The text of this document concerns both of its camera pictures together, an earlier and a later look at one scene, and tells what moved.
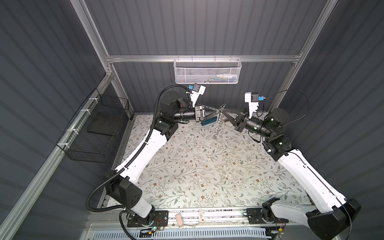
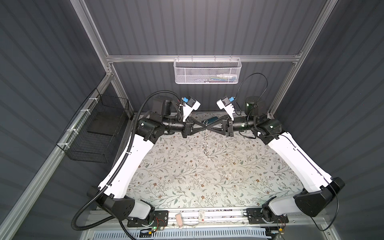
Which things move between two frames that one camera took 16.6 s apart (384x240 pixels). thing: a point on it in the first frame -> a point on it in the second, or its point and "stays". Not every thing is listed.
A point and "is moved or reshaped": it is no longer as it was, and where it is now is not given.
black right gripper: (242, 122) -> (222, 130)
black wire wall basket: (92, 135) stays
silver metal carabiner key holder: (220, 120) is moved or reshaped
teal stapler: (209, 121) stays
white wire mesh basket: (203, 71) stays
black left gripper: (199, 112) -> (189, 130)
